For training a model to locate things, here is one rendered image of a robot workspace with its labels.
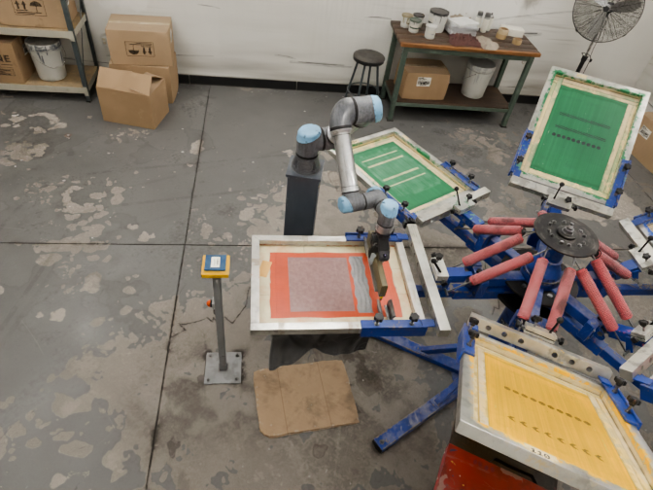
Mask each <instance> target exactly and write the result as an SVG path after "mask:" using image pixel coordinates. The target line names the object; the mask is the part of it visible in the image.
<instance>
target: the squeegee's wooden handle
mask: <svg viewBox="0 0 653 490"><path fill-rule="evenodd" d="M371 232H375V231H374V230H369V231H368V235H367V239H366V243H367V245H368V249H369V248H371V245H370V241H369V240H370V236H371ZM372 267H373V271H374V276H375V280H376V285H377V289H378V297H384V296H385V295H386V292H387V290H388V283H387V279H386V275H385V271H384V267H383V264H382V262H380V261H379V253H376V257H375V258H374V261H373V265H372Z"/></svg>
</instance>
